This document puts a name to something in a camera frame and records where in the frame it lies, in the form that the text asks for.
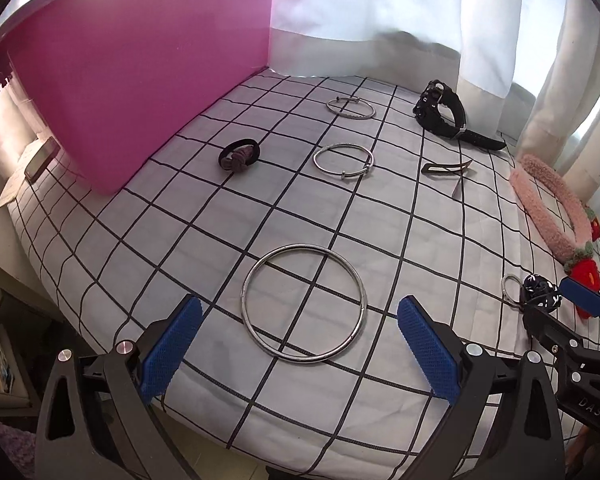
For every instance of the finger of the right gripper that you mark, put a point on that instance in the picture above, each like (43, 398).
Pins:
(554, 336)
(582, 297)

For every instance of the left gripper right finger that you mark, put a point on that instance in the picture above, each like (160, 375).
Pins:
(525, 437)

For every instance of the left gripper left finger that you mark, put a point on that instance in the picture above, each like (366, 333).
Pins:
(96, 421)

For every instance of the black digital wristwatch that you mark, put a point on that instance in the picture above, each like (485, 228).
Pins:
(440, 111)

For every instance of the pink fluffy strawberry headband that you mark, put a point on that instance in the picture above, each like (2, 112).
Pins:
(573, 249)

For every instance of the silver hair clip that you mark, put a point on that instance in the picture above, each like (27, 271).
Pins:
(449, 170)

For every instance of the large silver bangle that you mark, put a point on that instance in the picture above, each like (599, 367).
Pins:
(327, 254)

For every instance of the black grid bedsheet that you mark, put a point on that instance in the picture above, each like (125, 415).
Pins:
(340, 168)

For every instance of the white curtain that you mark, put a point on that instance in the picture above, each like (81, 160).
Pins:
(528, 70)

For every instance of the small phone on ledge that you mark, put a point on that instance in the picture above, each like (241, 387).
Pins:
(40, 159)

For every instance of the mauve hair scrunchie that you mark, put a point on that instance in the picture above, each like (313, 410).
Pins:
(239, 155)

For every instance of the pink plastic bin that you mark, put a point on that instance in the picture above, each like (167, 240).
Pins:
(115, 79)

